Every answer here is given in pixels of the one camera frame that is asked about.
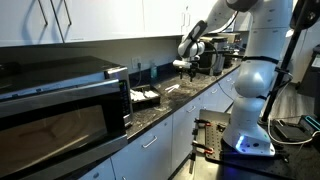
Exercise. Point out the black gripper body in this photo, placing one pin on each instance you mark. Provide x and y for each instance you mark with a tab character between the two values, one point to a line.
196	63

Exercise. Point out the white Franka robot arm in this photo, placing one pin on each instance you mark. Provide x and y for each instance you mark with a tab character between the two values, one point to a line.
256	76

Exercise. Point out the black stainless microwave oven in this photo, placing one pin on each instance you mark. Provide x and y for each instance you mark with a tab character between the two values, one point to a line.
60	116

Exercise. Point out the white plastic utensil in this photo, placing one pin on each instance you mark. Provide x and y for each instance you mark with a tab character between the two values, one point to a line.
171	87

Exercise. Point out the black silver coffee machine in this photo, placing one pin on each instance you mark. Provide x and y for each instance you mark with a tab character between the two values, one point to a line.
215	55

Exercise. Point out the clear soap bottle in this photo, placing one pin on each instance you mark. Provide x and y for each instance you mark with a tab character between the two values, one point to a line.
153	70

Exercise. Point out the loose white wrapped cutlery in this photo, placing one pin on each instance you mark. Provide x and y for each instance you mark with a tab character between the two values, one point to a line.
151	94

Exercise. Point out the dark kitchen appliance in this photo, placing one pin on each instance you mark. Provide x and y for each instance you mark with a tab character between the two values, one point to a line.
235	50

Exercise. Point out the black plastic tray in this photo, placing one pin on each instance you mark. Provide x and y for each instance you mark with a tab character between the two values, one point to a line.
146	102

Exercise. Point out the orange black bar clamp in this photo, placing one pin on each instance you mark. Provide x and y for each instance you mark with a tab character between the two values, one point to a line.
203	148
203	122

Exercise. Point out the clear bag of white cutlery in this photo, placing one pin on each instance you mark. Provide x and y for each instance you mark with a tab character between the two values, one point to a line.
136	96

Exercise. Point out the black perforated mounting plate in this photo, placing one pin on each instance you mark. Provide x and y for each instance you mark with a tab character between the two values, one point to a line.
213	140

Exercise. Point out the white lower cabinets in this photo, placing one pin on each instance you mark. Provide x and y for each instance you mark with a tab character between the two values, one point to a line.
160	146

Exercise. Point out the white cabinets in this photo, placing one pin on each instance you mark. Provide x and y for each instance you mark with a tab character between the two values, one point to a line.
106	20
160	146

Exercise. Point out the black stand pole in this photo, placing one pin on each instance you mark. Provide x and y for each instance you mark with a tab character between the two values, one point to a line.
283	70

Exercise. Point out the white upper cabinets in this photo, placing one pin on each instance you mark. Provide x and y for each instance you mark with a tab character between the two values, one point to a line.
106	20

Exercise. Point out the black power box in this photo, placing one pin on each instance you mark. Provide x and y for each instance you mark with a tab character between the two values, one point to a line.
290	131

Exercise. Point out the black box with white label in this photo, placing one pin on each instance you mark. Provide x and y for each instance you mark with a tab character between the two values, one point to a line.
311	76

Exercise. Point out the black device on stand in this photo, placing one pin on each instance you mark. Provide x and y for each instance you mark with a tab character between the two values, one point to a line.
306	13

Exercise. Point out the teal edged black box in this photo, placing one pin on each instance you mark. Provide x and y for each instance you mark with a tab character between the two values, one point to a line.
311	122

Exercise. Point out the white wall outlet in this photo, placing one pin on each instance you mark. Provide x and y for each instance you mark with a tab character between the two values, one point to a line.
136	62

